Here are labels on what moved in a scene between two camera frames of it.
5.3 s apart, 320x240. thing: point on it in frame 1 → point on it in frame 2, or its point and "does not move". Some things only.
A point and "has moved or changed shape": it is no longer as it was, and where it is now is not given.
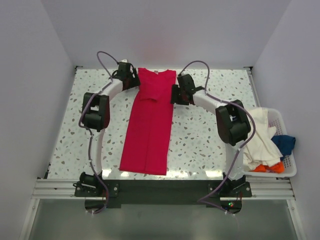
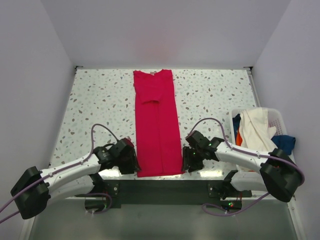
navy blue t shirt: (286, 144) does not move
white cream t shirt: (261, 149) does not move
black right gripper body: (176, 94) → (190, 160)
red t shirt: (147, 139) has moved or changed shape
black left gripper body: (135, 78) → (130, 163)
